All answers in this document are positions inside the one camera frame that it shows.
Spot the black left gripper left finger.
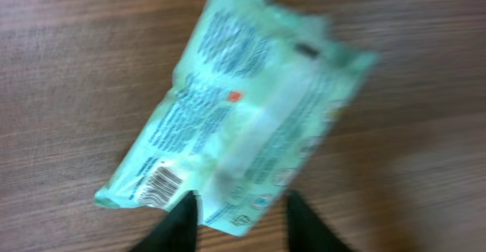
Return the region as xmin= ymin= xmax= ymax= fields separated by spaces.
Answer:
xmin=129 ymin=191 xmax=198 ymax=252

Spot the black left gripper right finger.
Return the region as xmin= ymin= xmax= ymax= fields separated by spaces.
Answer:
xmin=286 ymin=191 xmax=352 ymax=252

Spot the mint green wipes packet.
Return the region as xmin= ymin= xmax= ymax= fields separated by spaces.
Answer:
xmin=94 ymin=0 xmax=377 ymax=236

